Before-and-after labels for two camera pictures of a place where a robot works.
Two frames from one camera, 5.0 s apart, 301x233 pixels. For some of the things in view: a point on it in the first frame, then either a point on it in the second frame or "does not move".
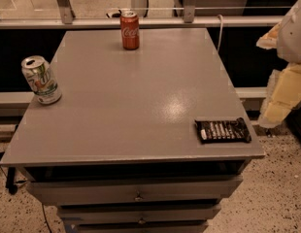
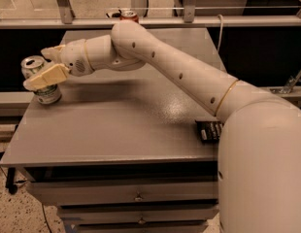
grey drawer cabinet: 118,152 does not move
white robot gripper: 294,36 to 74,58
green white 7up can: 42,80 does not move
